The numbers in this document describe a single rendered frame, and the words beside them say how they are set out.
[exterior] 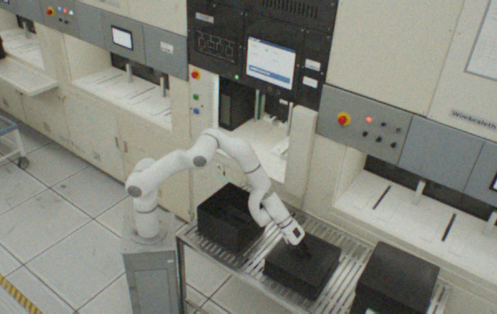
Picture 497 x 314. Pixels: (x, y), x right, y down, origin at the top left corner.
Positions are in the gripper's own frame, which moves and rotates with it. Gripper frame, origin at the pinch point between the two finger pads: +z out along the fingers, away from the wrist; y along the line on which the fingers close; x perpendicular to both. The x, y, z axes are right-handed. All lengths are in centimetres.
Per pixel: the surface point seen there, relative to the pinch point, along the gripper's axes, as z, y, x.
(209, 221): -34.0, -11.8, 33.5
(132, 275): -31, -43, 75
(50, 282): -47, -51, 172
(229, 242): -20.2, -12.6, 28.5
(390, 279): 21.0, -4.5, -38.6
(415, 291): 29, -5, -46
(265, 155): -39, 58, 41
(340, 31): -77, 41, -55
